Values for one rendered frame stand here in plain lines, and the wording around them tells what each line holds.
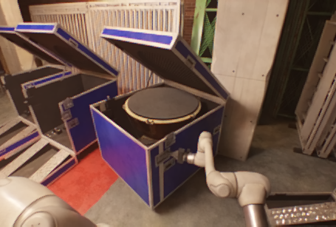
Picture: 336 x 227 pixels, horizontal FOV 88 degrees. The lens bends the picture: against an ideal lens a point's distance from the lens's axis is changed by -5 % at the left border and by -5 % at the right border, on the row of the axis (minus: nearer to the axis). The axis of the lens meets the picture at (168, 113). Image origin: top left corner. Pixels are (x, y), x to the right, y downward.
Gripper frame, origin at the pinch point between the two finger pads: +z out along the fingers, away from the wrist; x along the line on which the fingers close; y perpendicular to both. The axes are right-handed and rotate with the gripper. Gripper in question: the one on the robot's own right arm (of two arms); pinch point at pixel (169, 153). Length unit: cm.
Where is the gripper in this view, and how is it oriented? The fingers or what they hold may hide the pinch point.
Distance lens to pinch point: 165.6
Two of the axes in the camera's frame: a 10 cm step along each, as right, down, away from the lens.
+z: -9.5, -1.5, 2.6
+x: -0.1, 8.7, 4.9
